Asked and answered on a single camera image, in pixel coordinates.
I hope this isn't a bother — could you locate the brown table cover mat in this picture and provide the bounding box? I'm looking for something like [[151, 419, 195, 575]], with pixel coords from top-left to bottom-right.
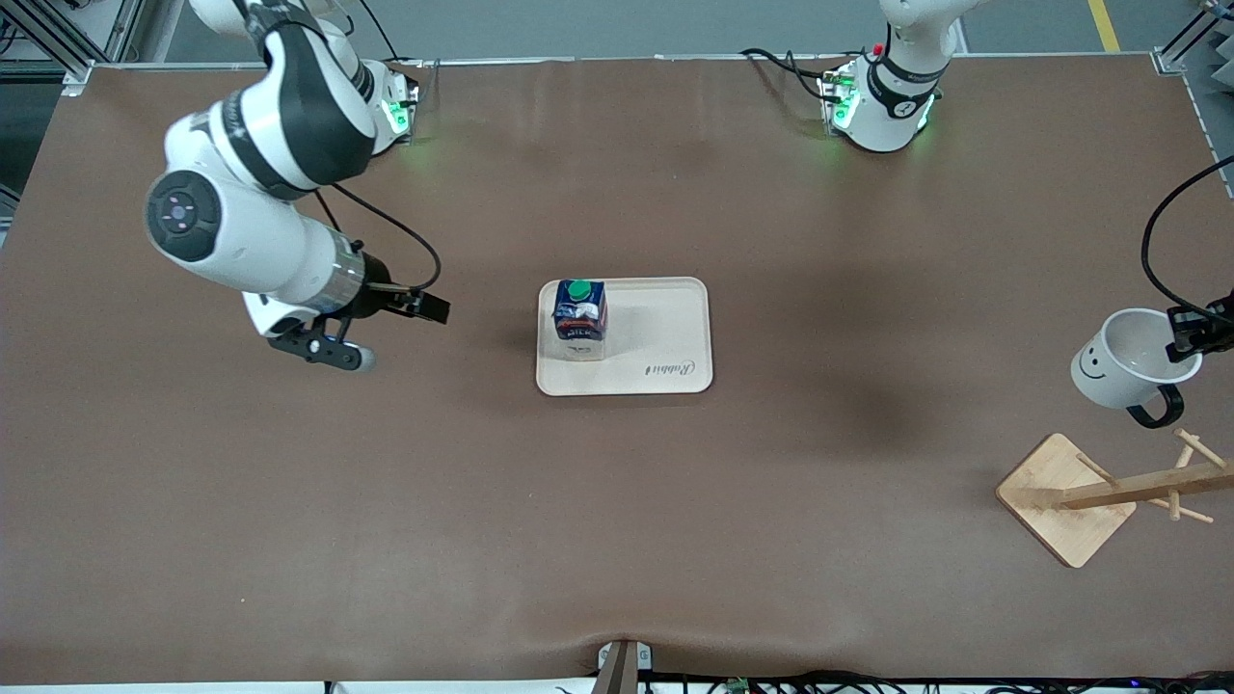
[[0, 56, 1234, 685]]

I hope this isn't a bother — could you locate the metal clamp bracket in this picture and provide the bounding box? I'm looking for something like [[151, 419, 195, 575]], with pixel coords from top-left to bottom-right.
[[596, 639, 654, 694]]

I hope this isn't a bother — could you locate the blue milk carton green cap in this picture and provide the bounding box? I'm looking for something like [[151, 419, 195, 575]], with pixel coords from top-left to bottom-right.
[[551, 280, 609, 362]]

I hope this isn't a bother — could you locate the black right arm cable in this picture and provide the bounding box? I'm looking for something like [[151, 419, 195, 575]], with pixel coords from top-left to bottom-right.
[[313, 183, 443, 296]]

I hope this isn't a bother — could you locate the white smiley mug black handle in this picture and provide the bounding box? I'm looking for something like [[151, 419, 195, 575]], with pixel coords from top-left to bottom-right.
[[1070, 308, 1204, 430]]

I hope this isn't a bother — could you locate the wooden mug rack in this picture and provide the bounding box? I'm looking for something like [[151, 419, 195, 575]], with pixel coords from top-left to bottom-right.
[[995, 429, 1234, 570]]

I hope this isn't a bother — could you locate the aluminium frame profile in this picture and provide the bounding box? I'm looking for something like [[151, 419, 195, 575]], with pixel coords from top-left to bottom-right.
[[0, 0, 146, 97]]

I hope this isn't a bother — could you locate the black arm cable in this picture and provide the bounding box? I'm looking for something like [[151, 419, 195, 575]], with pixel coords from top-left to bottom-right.
[[313, 183, 443, 296], [1141, 154, 1234, 325]]

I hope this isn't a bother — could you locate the black left base cable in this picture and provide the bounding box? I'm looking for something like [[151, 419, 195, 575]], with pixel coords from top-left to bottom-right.
[[740, 48, 842, 103]]

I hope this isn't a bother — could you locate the cream plastic tray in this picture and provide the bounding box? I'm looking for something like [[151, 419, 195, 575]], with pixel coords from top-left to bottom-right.
[[536, 277, 714, 397]]

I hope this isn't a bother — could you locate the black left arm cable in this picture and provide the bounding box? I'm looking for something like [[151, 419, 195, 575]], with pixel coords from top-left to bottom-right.
[[1141, 154, 1234, 325]]

